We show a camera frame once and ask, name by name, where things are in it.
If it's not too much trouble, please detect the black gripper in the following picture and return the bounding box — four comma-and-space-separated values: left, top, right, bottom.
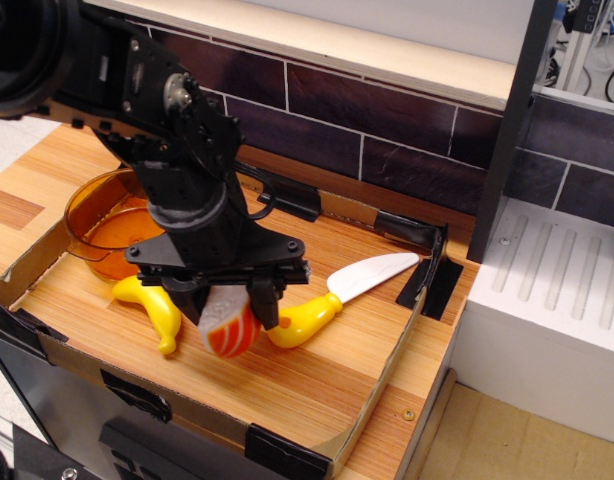
125, 209, 310, 330

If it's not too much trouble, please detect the salmon sushi toy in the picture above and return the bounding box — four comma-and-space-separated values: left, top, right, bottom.
198, 285, 261, 358

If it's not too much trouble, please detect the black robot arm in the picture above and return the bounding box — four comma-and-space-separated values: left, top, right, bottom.
0, 1, 309, 329

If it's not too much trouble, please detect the orange transparent pot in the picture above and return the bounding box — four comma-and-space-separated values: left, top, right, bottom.
64, 169, 164, 281

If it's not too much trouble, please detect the cardboard fence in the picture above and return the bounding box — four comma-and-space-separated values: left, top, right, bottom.
0, 145, 474, 479

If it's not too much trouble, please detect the yellow toy banana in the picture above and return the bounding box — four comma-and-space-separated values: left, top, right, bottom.
112, 276, 182, 355

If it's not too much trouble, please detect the wooden shelf board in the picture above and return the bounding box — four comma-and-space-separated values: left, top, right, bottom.
97, 1, 516, 111

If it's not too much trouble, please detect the white toy sink drainboard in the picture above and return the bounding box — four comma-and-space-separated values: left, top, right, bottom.
450, 200, 614, 443

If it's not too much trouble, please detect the yellow handled toy knife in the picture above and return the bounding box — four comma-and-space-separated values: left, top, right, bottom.
267, 252, 420, 349

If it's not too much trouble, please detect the black shelf post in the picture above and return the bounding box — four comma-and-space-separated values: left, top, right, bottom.
467, 1, 557, 263

